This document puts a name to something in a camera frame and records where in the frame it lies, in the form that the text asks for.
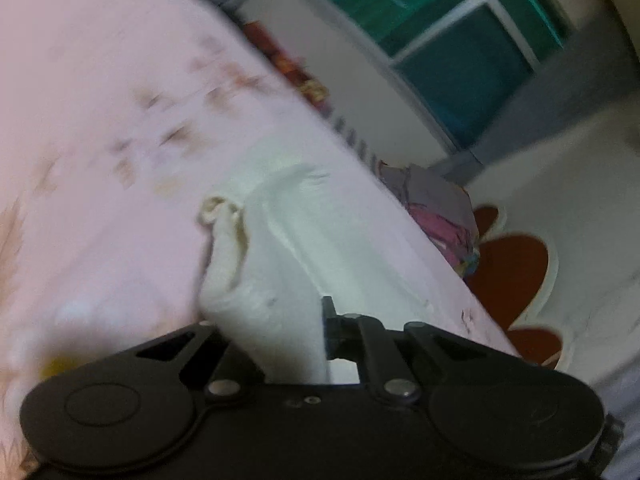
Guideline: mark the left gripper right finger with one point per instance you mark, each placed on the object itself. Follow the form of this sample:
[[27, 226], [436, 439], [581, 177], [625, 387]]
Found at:
[[365, 341]]

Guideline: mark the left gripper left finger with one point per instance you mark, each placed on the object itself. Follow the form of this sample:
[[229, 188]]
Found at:
[[228, 368]]

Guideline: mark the white knit sweater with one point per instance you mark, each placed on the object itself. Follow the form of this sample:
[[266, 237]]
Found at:
[[280, 244]]

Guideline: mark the stack of folded clothes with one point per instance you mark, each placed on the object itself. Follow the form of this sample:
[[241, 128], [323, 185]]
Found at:
[[443, 211]]

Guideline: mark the red white scalloped headboard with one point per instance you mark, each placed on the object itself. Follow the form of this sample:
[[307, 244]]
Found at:
[[508, 280]]

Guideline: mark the grey striped pillow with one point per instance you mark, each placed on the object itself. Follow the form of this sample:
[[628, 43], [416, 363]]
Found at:
[[356, 143]]

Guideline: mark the pink floral bed sheet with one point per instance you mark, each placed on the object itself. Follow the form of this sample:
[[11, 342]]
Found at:
[[118, 118]]

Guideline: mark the window with green screen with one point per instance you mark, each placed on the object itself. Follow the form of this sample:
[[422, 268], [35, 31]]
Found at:
[[457, 62]]

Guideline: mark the right grey curtain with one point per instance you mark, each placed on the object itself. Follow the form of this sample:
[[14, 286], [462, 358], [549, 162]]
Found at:
[[597, 67]]

